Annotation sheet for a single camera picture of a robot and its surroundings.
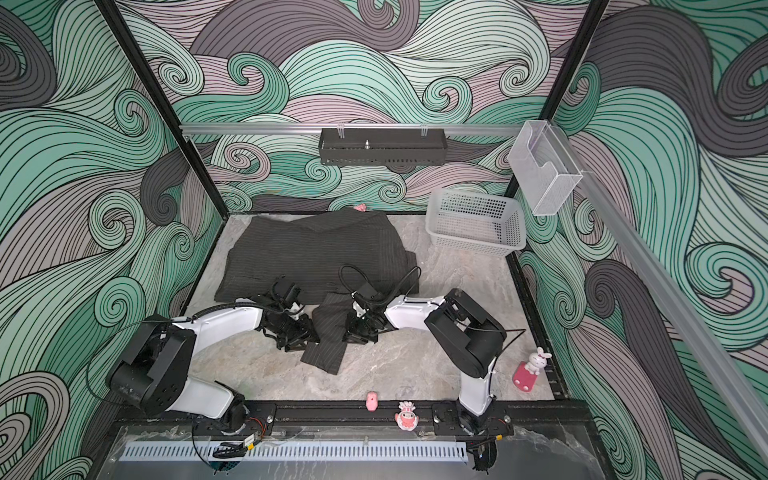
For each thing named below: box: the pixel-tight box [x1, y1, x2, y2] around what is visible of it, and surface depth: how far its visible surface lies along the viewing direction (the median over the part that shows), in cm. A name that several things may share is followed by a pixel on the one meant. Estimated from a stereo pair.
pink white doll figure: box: [395, 401, 419, 431], surface depth 73 cm
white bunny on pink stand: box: [512, 346, 552, 393], surface depth 79 cm
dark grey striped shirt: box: [214, 208, 419, 375], surface depth 107 cm
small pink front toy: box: [366, 391, 379, 412], surface depth 76 cm
